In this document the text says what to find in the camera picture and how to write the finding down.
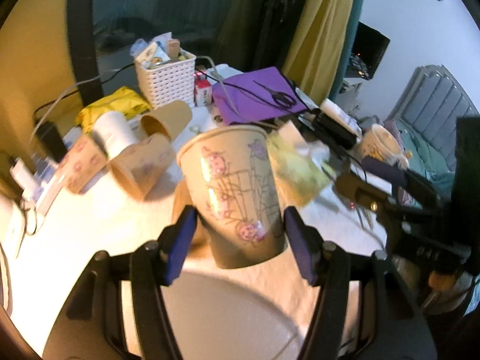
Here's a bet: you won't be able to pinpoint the white woven plastic basket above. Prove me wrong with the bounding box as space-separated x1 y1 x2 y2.
135 50 196 109

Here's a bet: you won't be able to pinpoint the white cable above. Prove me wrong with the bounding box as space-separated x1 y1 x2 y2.
28 54 241 147

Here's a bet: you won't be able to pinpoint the black scissors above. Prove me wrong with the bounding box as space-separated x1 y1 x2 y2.
255 80 297 109

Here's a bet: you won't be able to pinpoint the pink floral paper cup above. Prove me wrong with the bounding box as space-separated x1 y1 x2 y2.
63 134 107 194

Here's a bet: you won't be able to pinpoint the black power adapter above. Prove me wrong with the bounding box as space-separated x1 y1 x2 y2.
35 120 68 164

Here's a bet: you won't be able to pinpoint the grey padded headboard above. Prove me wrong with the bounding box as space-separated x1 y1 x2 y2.
389 65 479 171

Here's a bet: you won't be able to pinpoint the red white small box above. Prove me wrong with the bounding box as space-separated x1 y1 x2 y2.
193 72 212 107

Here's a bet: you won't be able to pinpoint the black monitor screen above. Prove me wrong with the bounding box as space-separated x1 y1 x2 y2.
345 22 391 80

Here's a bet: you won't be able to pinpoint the yellow green snack packet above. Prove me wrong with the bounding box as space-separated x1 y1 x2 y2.
267 121 336 207

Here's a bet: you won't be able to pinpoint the white paper cup lying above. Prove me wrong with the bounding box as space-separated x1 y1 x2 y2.
91 111 139 159

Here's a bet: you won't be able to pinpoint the purple folder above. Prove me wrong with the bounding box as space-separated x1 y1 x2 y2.
212 67 308 125

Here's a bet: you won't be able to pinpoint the black rectangular device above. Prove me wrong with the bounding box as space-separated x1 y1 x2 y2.
312 110 356 150

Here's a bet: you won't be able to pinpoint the brown paper cup lying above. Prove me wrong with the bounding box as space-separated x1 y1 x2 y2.
109 133 175 201

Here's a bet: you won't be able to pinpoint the yellow plastic bag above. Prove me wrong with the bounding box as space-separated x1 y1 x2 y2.
75 86 152 133

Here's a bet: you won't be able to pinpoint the brown paper cup rear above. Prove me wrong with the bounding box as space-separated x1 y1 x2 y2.
140 100 192 142

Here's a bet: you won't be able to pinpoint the yellow curtain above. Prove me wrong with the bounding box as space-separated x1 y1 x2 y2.
282 0 354 105

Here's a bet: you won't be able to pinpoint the cartoon print bowl cup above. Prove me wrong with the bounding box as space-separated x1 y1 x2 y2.
356 124 409 170

